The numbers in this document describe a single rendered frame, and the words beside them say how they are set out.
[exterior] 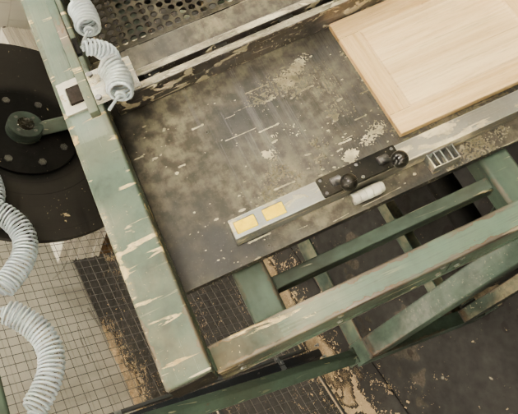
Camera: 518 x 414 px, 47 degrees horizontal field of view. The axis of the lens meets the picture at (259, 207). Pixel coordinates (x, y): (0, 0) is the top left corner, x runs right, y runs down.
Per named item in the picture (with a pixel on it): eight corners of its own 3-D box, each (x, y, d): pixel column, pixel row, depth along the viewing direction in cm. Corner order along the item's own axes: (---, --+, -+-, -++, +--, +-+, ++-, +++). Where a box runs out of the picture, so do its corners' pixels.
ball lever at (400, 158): (391, 163, 136) (414, 163, 123) (376, 170, 136) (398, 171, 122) (385, 149, 136) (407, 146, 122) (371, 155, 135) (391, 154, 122)
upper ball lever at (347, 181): (344, 185, 135) (363, 186, 122) (330, 191, 135) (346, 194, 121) (339, 169, 135) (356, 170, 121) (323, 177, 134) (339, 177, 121)
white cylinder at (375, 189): (354, 208, 136) (386, 193, 137) (355, 202, 133) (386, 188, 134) (349, 197, 137) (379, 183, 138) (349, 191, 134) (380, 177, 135)
